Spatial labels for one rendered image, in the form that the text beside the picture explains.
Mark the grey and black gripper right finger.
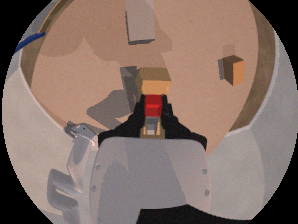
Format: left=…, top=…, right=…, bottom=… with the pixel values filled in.
left=161, top=95, right=207, bottom=152

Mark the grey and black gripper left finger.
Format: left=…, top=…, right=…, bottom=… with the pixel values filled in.
left=98, top=94, right=146, bottom=148

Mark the small orange-brown block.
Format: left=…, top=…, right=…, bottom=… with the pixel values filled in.
left=222, top=55, right=245, bottom=86

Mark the red cube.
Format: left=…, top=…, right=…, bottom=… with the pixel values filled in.
left=145, top=94, right=163, bottom=117

